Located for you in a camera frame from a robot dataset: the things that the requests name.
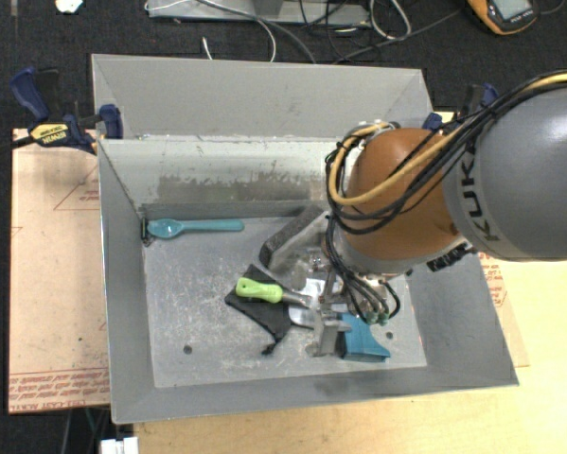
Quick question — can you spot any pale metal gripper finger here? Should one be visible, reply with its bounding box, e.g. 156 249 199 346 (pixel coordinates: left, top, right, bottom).
310 322 330 358
328 322 344 357

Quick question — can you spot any blue plastic block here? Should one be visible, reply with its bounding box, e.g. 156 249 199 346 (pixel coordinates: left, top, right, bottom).
339 312 392 362

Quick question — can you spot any grey sponge block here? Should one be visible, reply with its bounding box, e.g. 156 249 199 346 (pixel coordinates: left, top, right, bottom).
258 204 332 274

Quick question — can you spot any black cloth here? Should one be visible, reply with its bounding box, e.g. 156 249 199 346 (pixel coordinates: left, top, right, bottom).
224 263 293 355

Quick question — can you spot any grey metal bin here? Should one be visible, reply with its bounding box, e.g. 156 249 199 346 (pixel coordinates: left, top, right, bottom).
91 53 521 425

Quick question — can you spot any teal plastic spoon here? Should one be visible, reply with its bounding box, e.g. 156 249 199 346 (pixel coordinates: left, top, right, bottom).
146 218 245 241

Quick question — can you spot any brown cardboard board red print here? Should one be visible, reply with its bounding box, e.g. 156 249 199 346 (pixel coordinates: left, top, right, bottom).
8 128 530 415

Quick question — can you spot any green-handled metal trowel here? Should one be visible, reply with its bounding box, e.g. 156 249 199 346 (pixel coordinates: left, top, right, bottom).
235 276 323 330

